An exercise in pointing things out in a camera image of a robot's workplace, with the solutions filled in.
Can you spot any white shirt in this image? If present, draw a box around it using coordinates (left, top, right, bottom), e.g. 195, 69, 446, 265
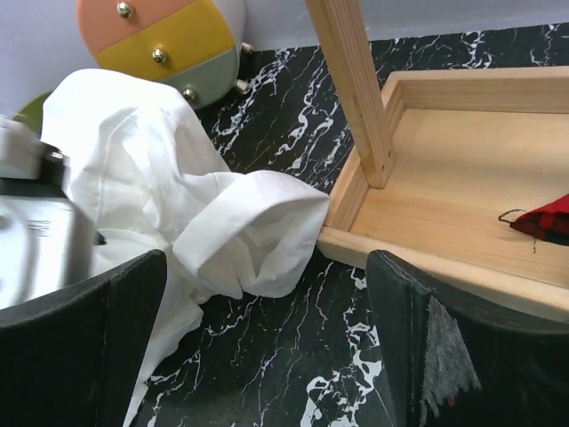
41, 68, 329, 423

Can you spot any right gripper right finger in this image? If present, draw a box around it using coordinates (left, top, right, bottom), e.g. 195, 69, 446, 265
365, 250, 568, 426

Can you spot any red plaid shirt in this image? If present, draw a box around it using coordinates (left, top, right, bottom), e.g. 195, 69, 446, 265
498, 195, 569, 254

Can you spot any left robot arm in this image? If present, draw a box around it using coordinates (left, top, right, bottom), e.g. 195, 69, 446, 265
1, 117, 105, 308

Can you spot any round pastel drawer cabinet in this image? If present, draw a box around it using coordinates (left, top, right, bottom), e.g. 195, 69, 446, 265
76, 0, 254, 109

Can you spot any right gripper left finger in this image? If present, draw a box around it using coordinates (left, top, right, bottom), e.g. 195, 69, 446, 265
1, 250, 167, 426

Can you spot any olive green laundry basket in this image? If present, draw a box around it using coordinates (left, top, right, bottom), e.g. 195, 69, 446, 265
12, 91, 52, 133

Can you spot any wooden clothes rack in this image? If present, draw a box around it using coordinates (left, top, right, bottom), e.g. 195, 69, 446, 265
308, 1, 568, 321

